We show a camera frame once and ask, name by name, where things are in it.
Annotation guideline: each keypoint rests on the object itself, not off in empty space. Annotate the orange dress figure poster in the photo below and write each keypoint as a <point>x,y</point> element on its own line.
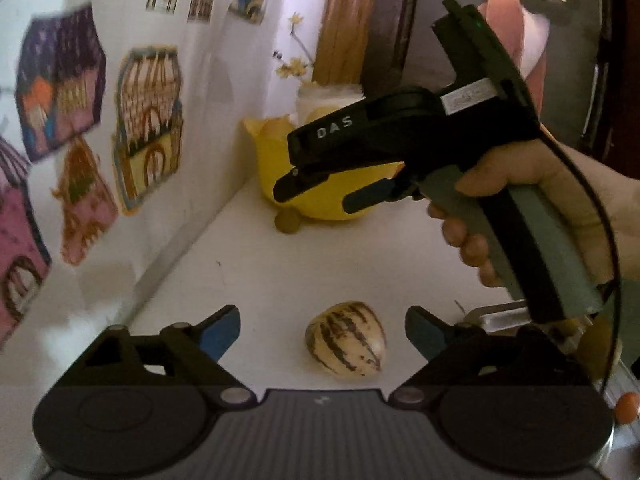
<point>530,25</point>

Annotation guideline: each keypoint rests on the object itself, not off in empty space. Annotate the wooden frame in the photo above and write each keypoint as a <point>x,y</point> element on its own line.
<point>345,20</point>

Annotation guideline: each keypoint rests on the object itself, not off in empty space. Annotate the colourful house drawing poster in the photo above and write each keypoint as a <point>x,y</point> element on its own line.
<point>145,110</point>

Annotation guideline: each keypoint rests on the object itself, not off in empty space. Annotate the silver metal bar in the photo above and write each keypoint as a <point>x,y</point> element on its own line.
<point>500,317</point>

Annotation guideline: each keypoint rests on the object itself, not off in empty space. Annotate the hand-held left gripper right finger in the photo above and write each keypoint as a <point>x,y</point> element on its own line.
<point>425,332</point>

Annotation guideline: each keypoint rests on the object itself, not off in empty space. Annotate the pale yellow fruit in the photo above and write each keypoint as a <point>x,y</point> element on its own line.
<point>275,130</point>

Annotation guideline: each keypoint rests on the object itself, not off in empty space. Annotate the striped pepino melon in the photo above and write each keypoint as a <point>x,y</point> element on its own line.
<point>345,337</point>

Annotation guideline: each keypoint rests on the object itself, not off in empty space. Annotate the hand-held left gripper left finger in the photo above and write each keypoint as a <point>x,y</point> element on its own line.
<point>220,332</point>

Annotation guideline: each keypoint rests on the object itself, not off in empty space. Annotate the small brown round fruit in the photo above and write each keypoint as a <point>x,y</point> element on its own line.
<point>288,222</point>

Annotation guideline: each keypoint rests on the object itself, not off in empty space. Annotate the yellow plastic bowl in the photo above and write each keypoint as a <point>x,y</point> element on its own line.
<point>270,170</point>

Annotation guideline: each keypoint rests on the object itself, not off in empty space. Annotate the person's right hand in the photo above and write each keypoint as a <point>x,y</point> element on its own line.
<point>500,170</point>

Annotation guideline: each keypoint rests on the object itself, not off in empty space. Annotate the yellow lemon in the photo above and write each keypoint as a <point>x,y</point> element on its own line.
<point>325,115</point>

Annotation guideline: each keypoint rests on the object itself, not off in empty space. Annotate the small orange ball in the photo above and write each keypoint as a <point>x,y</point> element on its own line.
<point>627,407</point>

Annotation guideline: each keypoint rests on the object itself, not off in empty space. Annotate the person's right forearm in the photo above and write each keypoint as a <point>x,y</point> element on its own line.
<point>627,210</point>

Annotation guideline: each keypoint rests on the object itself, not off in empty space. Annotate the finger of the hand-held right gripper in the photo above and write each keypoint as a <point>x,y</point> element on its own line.
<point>372,195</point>
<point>295,185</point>

